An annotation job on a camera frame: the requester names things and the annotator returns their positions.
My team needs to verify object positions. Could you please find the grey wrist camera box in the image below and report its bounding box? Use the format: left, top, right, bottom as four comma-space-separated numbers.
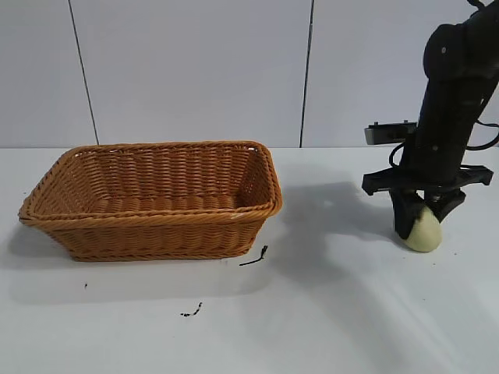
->
363, 122, 419, 146

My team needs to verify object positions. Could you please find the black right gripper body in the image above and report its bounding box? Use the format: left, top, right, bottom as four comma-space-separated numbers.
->
362, 79, 491, 196

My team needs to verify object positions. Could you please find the brown wicker basket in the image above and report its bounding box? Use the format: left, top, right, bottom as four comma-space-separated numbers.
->
18, 140, 284, 263

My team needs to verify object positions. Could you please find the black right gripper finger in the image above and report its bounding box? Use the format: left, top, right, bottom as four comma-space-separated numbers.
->
426, 189, 467, 224
390, 188, 425, 240

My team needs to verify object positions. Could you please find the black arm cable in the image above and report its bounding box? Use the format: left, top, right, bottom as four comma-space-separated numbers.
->
465, 76, 499, 153

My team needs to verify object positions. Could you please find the pale yellow egg yolk pastry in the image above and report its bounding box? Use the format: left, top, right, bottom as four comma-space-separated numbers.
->
395, 205, 444, 254

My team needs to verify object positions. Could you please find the black camera cable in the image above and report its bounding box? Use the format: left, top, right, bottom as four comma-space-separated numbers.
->
388, 143, 407, 168

